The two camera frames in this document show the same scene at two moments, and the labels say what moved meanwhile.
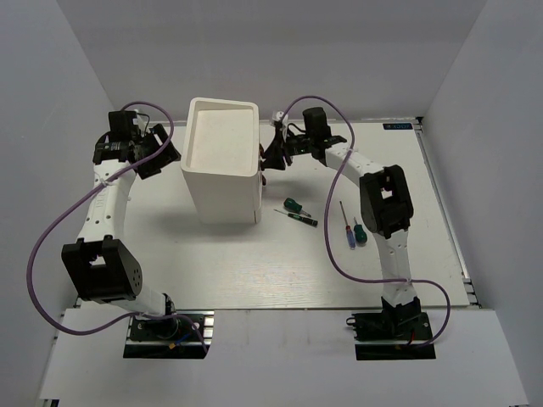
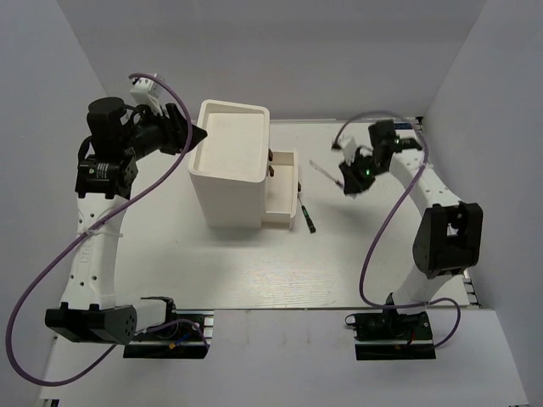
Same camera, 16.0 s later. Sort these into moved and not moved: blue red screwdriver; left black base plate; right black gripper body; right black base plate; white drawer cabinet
Moved: right black gripper body; blue red screwdriver
Not moved: white drawer cabinet; left black base plate; right black base plate
